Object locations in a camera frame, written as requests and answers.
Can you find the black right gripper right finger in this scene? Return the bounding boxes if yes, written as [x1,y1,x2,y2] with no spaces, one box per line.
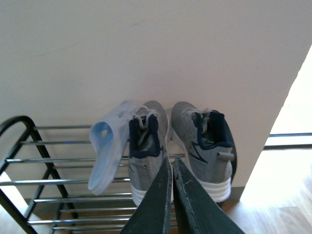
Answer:
[173,157,244,234]

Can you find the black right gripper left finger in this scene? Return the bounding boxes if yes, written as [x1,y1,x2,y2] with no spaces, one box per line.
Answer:
[120,157,172,234]

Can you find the grey sneaker one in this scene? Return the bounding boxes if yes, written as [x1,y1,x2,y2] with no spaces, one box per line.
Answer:
[171,101,237,203]

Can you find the grey sneaker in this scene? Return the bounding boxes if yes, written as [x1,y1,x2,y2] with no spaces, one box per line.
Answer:
[128,101,172,206]

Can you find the light blue slipper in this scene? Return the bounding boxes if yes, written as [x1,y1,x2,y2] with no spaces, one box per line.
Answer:
[88,100,138,195]

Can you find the black metal shoe rack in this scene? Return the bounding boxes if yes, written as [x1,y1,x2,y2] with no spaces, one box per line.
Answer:
[0,115,241,234]

